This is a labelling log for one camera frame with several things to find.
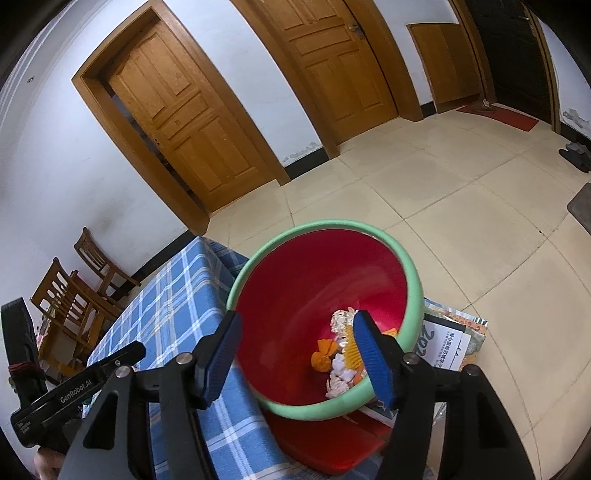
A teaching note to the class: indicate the red stool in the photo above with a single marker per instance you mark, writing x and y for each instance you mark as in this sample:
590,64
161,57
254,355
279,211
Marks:
331,446

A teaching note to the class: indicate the white tissue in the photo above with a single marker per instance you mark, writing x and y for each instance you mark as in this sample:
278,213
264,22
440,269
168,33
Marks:
341,378

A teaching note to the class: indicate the dark slippers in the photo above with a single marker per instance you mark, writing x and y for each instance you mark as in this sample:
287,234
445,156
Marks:
578,155

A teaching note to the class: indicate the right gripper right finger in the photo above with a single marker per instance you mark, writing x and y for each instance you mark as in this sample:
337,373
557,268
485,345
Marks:
480,441

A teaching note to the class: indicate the small wooden cabinet door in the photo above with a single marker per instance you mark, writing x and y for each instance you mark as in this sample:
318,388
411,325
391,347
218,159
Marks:
449,63

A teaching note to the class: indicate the orange wrapper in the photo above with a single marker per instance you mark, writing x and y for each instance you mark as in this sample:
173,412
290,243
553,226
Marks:
321,359

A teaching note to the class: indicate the far wooden chair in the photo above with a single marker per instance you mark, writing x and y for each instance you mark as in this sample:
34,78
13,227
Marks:
100,264

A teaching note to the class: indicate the person's left hand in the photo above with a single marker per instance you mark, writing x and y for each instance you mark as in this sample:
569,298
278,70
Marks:
48,464

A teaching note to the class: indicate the near wooden chair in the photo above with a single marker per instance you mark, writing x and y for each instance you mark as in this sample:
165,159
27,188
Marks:
77,319

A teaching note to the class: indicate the blue plaid tablecloth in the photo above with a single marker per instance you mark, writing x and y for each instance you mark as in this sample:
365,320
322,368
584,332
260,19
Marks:
183,302

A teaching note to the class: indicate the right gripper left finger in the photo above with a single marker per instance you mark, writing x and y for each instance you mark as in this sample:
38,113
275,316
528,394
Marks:
114,439

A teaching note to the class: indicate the stack of books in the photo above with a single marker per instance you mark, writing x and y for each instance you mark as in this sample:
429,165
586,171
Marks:
445,337

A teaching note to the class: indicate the wooden chair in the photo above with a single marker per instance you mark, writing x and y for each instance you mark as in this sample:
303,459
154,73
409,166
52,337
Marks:
100,264
77,319

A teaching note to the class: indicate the right wooden door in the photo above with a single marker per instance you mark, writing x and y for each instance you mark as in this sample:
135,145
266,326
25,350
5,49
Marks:
330,49

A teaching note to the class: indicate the left wooden door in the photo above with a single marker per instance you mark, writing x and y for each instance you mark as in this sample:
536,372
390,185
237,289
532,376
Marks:
175,105

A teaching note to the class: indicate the yellow sponge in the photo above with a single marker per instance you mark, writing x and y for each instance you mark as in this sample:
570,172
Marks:
352,356

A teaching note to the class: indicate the orange cardboard box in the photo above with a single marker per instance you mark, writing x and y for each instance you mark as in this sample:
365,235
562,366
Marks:
391,332

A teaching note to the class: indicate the red door mat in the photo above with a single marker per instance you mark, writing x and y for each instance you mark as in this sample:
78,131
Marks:
503,115

